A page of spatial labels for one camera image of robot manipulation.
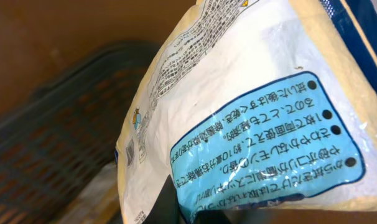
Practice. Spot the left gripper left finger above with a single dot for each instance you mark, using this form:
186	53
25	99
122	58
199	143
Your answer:
166	208

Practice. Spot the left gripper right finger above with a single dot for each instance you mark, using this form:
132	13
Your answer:
211	217

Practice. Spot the cream wet wipes pack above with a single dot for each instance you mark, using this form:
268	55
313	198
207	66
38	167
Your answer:
256	104

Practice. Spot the grey plastic mesh basket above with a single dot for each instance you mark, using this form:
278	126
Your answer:
53	146

